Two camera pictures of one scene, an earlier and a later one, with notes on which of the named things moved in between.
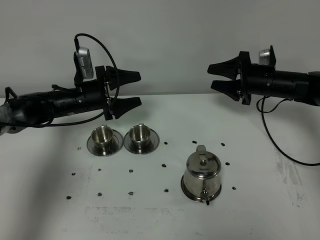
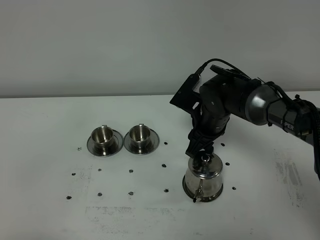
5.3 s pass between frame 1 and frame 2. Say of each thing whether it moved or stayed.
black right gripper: moved
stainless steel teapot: stayed
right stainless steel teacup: stayed
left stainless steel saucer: stayed
